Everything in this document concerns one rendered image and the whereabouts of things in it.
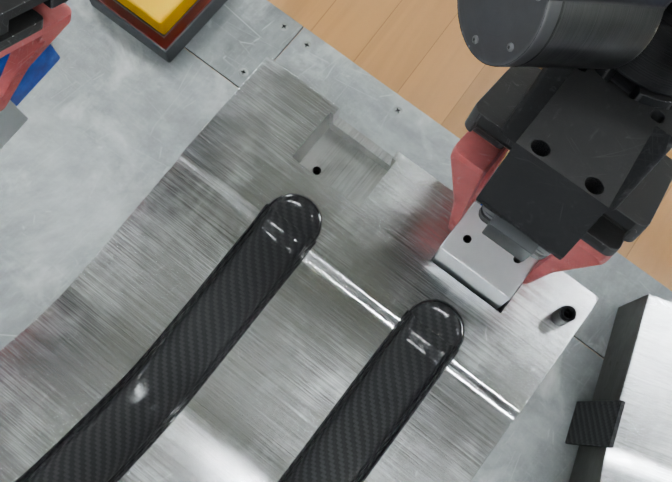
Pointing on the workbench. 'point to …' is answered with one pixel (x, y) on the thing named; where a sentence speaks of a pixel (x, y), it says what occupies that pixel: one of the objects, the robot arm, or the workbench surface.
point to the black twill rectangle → (595, 423)
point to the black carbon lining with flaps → (82, 464)
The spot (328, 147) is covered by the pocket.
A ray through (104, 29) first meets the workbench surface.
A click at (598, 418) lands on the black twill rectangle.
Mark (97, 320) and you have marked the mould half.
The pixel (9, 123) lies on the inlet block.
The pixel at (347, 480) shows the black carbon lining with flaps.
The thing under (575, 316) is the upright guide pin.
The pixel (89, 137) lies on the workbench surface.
